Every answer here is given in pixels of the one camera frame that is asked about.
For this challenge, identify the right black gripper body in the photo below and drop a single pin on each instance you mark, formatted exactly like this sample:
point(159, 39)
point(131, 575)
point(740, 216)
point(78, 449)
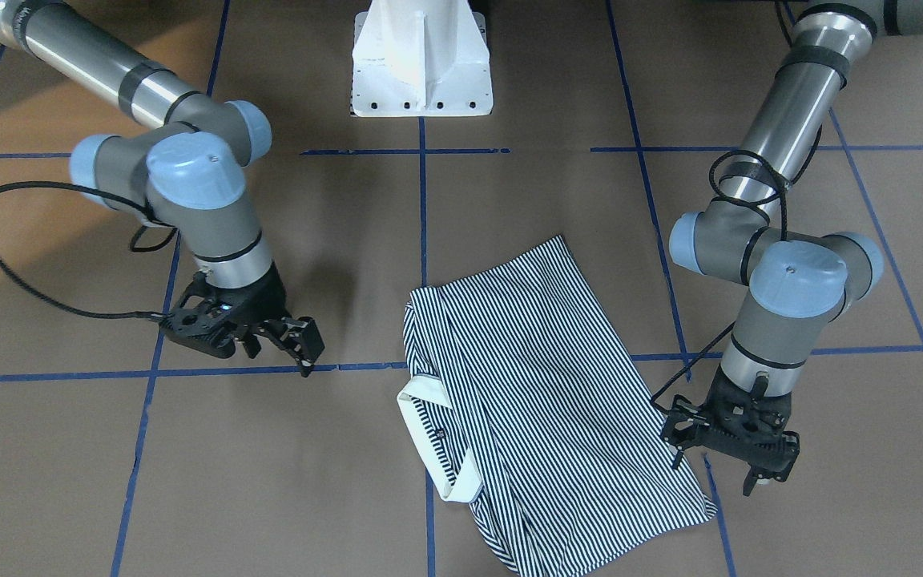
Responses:
point(264, 297)

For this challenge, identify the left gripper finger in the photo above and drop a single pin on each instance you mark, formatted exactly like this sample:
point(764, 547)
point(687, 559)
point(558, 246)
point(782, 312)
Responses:
point(680, 429)
point(758, 471)

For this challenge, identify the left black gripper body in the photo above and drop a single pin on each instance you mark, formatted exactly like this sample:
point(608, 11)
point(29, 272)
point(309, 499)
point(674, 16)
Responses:
point(782, 405)

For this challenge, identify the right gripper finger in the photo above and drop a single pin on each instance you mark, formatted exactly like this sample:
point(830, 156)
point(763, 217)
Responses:
point(300, 338)
point(251, 345)

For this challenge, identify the striped polo shirt white collar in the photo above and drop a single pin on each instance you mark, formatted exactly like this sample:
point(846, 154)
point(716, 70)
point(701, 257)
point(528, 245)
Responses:
point(523, 404)

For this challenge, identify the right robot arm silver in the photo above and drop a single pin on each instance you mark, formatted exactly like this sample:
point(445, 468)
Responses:
point(185, 174)

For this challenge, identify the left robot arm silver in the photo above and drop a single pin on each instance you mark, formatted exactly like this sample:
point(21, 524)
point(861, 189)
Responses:
point(795, 284)

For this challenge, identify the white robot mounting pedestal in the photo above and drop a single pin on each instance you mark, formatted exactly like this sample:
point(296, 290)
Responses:
point(421, 59)

